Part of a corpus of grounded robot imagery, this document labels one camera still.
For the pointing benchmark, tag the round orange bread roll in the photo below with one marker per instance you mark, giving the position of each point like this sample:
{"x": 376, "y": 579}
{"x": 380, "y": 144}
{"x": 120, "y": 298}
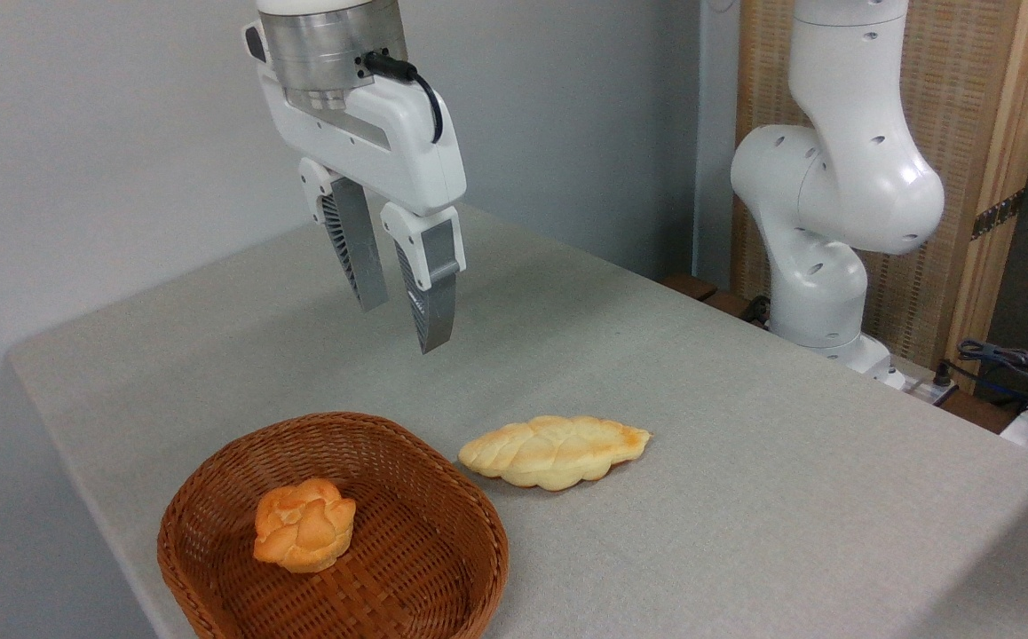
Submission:
{"x": 303, "y": 525}

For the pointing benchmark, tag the long braided bread loaf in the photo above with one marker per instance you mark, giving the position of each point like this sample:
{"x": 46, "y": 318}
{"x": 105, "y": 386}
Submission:
{"x": 554, "y": 451}

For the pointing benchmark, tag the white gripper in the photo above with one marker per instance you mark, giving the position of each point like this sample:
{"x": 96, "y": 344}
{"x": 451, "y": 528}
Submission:
{"x": 399, "y": 142}

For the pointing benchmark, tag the black metal screen hinge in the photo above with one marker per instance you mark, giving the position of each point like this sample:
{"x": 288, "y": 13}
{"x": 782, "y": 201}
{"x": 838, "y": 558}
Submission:
{"x": 998, "y": 214}

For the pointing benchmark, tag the brown woven wicker basket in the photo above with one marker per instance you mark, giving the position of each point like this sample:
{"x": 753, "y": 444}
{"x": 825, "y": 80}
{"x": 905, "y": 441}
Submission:
{"x": 425, "y": 550}

